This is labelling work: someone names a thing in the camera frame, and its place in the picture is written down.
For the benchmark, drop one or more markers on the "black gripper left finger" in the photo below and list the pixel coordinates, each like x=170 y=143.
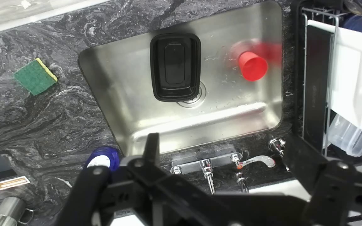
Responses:
x=99 y=193

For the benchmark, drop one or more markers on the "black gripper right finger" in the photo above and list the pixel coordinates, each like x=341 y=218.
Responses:
x=335 y=186

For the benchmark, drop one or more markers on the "black plastic food box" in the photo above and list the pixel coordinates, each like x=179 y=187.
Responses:
x=175 y=60

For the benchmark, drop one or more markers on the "blue dish soap bottle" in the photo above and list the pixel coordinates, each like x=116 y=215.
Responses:
x=106 y=156

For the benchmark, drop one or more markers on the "chrome sink faucet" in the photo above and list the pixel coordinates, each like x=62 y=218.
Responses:
x=232 y=166

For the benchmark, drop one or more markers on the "stainless steel sink basin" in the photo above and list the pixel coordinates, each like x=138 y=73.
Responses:
x=227 y=105

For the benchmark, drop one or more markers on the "black dish rack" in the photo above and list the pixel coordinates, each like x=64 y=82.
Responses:
x=317 y=59

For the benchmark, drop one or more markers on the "clear plastic container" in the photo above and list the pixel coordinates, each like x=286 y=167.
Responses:
x=346 y=136

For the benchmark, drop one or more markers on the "white square plate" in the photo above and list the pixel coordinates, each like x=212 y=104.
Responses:
x=346 y=73

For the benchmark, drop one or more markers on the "green yellow sponge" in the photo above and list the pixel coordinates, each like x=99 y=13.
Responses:
x=36 y=77

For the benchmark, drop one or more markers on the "red plastic cup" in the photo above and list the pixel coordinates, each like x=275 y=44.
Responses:
x=252 y=65

